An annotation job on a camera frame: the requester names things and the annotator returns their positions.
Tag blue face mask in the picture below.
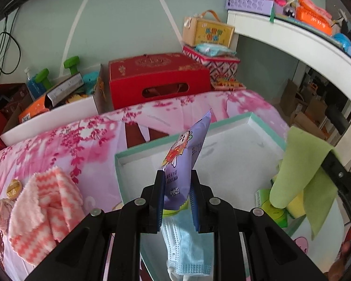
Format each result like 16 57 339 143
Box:
161 212 214 281

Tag purple baby wipes pack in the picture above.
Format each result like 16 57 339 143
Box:
159 109 212 211

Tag blue liquid bottle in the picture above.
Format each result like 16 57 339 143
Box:
24 68 43 100

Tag black cable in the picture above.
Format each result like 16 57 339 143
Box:
0 13 22 76

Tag teal shallow cardboard box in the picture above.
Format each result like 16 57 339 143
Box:
114 112 311 281

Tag red gift box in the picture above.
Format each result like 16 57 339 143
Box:
108 53 211 110

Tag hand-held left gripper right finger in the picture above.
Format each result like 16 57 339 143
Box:
190 170 328 281

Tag white foam board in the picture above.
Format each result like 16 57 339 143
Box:
0 95 99 146

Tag white desk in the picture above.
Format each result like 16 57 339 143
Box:
227 9 351 115

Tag person's right hand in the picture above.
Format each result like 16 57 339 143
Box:
325 236 351 281

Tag grey labelled carton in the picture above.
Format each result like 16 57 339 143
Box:
45 73 85 107

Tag pink white striped towel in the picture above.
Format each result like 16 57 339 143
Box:
8 166 84 265

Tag pink lace cloth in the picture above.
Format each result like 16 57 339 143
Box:
0 197 16 235

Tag blue plastic case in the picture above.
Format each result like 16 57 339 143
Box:
333 33 351 63

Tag yellow sponge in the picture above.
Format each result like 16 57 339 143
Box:
285 192 307 220

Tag teal plastic toy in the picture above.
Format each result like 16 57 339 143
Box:
82 73 101 94

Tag orange packets on shelf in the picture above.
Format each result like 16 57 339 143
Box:
295 0 333 36

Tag red white patterned box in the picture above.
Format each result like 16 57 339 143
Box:
182 45 241 84

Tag green dumbbell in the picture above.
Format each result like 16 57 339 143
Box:
32 69 51 90
64 56 81 77

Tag teal wet wipes packet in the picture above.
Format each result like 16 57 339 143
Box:
194 43 237 57

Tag yellow orange printed box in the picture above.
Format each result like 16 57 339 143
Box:
213 78 247 91

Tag beige gift box with handle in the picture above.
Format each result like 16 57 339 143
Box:
182 10 236 49

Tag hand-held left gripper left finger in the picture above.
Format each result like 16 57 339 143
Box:
25 170 167 281

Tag green cloth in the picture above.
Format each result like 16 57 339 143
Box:
270 126 339 240

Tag open dark red box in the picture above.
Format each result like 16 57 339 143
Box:
0 83 30 132

